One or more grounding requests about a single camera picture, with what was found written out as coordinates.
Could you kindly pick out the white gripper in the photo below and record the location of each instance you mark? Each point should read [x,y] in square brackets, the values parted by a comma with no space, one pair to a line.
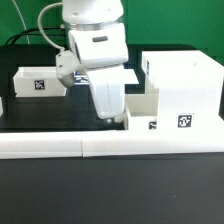
[107,89]

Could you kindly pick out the white drawer cabinet box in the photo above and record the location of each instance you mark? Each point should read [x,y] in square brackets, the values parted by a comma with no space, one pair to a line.
[189,84]

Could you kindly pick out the white drawer tray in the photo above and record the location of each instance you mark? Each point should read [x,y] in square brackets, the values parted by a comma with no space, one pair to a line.
[141,112]
[37,82]

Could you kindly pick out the white front barrier rail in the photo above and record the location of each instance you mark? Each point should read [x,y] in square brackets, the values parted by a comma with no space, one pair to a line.
[108,143]

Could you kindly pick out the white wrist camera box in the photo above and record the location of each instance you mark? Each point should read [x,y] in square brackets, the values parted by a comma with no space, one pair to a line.
[66,64]

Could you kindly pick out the white marker tag sheet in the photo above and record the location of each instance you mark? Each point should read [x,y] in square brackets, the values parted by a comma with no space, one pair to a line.
[128,77]

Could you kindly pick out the white front drawer tray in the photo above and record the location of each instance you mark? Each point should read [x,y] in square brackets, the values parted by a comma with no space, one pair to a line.
[141,112]

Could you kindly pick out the white rear drawer tray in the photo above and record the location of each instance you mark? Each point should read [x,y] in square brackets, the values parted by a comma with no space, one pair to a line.
[37,82]

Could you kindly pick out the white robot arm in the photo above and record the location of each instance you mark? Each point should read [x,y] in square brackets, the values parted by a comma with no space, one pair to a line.
[96,36]

